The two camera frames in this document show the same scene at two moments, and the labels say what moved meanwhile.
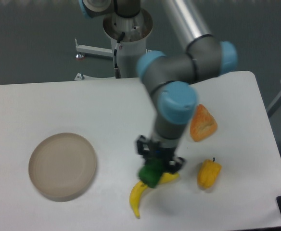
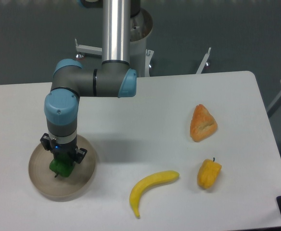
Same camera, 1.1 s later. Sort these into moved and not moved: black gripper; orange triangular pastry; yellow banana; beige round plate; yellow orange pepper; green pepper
Moved: green pepper; black gripper
Not moved: yellow orange pepper; orange triangular pastry; beige round plate; yellow banana
